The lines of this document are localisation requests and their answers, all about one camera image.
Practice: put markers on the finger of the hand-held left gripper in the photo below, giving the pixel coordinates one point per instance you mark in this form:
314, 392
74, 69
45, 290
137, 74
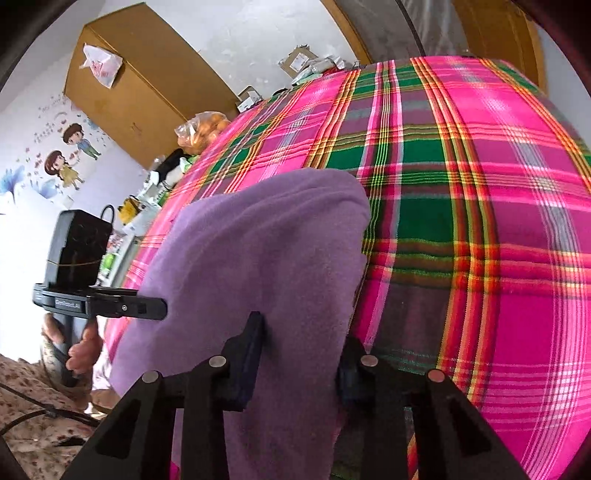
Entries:
147, 308

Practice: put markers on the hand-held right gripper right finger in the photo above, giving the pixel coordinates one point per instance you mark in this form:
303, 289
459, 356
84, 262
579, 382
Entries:
353, 383

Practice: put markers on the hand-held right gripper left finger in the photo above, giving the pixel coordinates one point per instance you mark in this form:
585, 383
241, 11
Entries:
253, 355

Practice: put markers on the purple fleece cloth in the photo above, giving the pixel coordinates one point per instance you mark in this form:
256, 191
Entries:
258, 240

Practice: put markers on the person's left forearm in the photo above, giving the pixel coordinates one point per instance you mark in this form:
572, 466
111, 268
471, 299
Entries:
27, 392

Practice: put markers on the person's left hand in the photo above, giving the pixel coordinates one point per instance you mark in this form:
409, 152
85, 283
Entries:
87, 353

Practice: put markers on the yellow packet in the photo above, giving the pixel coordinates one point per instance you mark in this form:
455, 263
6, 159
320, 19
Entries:
130, 210

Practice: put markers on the bag of oranges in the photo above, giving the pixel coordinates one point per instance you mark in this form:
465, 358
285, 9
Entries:
203, 131

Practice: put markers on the wooden cabinet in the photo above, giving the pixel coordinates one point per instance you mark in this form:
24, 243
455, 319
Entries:
152, 83

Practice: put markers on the white plastic bag red print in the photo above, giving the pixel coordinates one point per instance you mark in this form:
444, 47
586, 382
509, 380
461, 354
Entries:
104, 67

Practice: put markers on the pink green plaid bed sheet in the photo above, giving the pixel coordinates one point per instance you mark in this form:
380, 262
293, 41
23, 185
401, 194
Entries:
485, 230

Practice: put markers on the small white cardboard box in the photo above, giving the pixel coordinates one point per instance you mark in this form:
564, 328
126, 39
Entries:
249, 99

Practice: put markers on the labelled cardboard box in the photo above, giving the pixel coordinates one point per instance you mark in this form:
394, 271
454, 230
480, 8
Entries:
298, 62

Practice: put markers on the clear plastic door curtain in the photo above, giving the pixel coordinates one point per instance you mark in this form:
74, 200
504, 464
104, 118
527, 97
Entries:
406, 27

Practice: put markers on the wooden door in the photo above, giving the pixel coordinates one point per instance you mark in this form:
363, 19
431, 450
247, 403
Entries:
498, 32

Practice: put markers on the cartoon wall sticker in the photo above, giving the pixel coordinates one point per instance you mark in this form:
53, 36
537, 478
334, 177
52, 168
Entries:
60, 166

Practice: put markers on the wooden door frame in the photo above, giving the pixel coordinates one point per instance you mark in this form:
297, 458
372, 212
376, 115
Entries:
346, 27

